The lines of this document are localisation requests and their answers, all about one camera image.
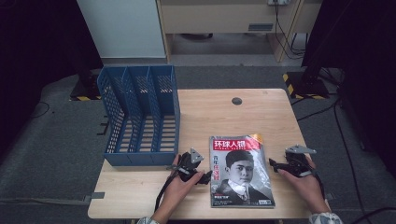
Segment person's right hand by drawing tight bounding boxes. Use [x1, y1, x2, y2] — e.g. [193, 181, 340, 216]
[276, 155, 328, 214]

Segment magazine with portrait cover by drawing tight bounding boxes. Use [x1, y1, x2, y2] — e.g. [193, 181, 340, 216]
[208, 133, 276, 209]

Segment grey label on desk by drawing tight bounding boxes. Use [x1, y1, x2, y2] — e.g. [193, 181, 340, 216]
[247, 22, 275, 33]

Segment hanging black cables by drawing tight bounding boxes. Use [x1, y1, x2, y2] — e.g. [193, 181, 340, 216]
[273, 3, 308, 61]

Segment grey floor tape strip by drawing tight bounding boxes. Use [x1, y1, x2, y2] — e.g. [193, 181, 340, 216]
[83, 191, 106, 203]

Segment person's left hand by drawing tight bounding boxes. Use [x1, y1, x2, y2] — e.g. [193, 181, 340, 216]
[160, 154, 205, 216]

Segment black stand base hazard tape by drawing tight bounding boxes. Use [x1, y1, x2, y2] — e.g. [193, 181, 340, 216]
[282, 70, 331, 101]
[68, 73, 104, 102]

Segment thin looped floor cable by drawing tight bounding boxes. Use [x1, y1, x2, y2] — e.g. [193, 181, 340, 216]
[30, 101, 51, 119]

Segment blue plastic file rack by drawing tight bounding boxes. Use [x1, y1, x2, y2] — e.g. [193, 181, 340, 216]
[96, 64, 181, 167]

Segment thick black floor cable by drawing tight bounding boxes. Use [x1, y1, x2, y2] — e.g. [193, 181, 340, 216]
[351, 206, 396, 224]

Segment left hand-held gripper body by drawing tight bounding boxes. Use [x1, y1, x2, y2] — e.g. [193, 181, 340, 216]
[169, 147, 205, 183]

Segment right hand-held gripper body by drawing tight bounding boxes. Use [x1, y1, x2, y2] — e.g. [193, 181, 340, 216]
[279, 144, 318, 179]

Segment left hand-held gripper black cable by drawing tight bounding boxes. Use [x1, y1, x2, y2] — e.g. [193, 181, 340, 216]
[153, 174, 177, 213]

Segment person's right patterned sleeve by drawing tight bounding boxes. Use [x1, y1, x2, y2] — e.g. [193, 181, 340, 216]
[307, 212, 345, 224]

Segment black floor tape marks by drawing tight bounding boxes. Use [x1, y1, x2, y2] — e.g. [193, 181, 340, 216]
[96, 115, 110, 136]

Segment light wooden desk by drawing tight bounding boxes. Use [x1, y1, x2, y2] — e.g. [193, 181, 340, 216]
[155, 0, 323, 63]

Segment short black floor cable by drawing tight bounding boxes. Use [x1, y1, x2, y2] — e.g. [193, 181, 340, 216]
[296, 101, 339, 122]

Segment white cabinet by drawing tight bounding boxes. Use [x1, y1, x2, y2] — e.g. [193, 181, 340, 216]
[76, 0, 167, 60]

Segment right hand-held gripper black cable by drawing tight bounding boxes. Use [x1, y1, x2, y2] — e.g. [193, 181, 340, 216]
[311, 171, 327, 202]

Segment long black floor cable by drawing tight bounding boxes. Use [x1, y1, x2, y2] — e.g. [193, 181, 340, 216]
[333, 99, 366, 224]

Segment hand-held gripper black cable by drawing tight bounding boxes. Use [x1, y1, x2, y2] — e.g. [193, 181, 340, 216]
[311, 171, 327, 202]
[153, 174, 177, 213]

